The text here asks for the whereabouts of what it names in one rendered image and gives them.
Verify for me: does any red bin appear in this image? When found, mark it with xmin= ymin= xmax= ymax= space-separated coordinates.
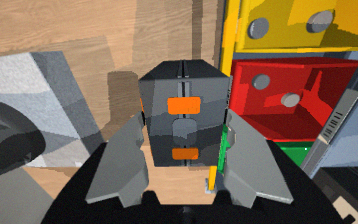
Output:
xmin=226 ymin=57 xmax=358 ymax=142

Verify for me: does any green open bin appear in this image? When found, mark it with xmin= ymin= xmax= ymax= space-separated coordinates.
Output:
xmin=217 ymin=124 xmax=314 ymax=174

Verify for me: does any yellow bar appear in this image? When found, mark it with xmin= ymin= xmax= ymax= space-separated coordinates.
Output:
xmin=208 ymin=0 xmax=240 ymax=190

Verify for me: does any yellow open bin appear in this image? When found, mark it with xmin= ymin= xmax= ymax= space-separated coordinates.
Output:
xmin=233 ymin=0 xmax=358 ymax=53

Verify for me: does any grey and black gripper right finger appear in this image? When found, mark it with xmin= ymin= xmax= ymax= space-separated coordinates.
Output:
xmin=223 ymin=108 xmax=346 ymax=224

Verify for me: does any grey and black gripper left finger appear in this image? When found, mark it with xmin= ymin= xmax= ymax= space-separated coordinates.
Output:
xmin=40 ymin=111 xmax=149 ymax=224

